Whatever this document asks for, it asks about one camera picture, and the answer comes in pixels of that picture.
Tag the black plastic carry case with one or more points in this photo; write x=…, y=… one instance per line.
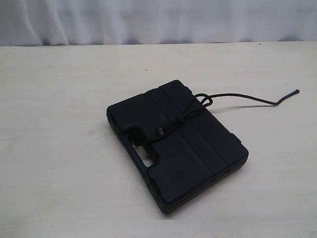
x=179, y=147

